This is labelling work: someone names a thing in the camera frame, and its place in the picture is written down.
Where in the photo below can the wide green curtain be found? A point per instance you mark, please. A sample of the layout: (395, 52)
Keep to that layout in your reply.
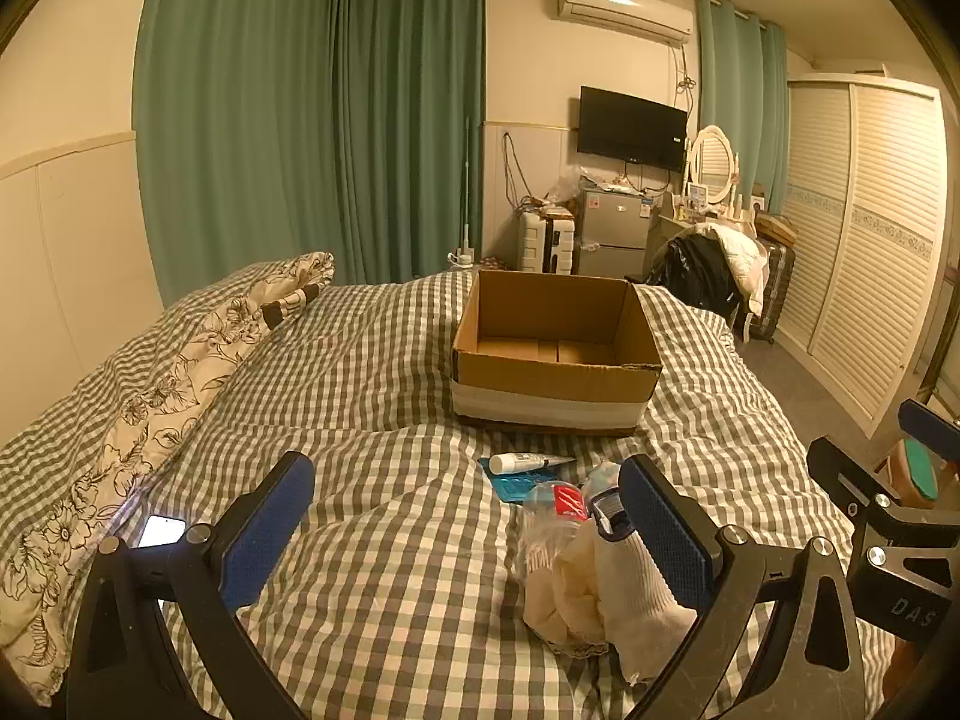
(232, 112)

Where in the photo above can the dark suitcase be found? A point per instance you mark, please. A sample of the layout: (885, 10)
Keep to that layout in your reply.
(772, 289)

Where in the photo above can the black jacket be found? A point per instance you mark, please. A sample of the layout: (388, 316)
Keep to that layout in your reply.
(694, 270)

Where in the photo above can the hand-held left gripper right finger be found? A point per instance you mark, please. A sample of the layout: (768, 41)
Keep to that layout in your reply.
(664, 532)

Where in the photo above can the white padded jacket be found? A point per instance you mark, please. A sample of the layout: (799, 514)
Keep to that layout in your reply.
(739, 251)

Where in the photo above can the floral patterned quilt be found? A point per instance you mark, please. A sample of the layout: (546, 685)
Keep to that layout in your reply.
(172, 382)

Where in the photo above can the white smartphone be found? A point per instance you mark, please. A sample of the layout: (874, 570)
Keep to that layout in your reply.
(160, 532)

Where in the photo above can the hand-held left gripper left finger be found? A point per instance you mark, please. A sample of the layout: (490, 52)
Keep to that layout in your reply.
(266, 521)

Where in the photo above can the white ointment tube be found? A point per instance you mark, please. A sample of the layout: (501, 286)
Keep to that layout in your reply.
(521, 461)

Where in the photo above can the white standing pole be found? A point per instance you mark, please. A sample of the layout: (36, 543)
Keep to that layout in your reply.
(466, 187)

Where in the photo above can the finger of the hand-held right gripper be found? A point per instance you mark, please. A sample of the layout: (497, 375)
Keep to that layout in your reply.
(934, 424)
(847, 472)

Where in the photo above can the white air conditioner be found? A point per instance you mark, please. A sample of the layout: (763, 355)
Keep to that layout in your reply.
(622, 11)

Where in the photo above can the clear bottle with red label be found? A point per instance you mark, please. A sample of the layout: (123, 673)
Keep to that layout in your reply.
(551, 521)

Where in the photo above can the cardboard box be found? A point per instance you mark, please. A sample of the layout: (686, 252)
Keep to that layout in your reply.
(555, 382)

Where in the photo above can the narrow green curtain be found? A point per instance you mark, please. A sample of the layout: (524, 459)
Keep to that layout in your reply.
(739, 97)

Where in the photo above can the green corner curtain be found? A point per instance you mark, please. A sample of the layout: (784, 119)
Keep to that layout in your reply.
(409, 112)

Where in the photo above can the oval white vanity mirror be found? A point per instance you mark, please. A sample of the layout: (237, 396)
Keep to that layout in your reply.
(712, 161)

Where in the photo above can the blue blister pack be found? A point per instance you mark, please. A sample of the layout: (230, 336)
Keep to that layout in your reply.
(517, 486)

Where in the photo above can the white louvred wardrobe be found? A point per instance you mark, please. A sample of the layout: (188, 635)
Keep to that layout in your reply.
(862, 240)

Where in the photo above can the clutter pile of bags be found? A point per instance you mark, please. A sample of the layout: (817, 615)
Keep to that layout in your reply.
(559, 195)

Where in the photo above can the white suitcase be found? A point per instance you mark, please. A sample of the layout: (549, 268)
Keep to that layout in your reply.
(544, 244)

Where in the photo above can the grey small fridge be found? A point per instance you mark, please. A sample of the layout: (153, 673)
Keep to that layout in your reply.
(611, 232)

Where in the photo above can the black wall television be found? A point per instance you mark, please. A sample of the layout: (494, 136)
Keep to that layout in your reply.
(630, 127)

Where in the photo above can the white sock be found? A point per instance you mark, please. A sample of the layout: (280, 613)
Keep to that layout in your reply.
(645, 600)

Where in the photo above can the green rounded object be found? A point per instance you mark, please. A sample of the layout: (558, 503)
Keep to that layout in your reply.
(920, 469)

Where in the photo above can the cream cloth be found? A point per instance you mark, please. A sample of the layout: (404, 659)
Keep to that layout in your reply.
(566, 592)

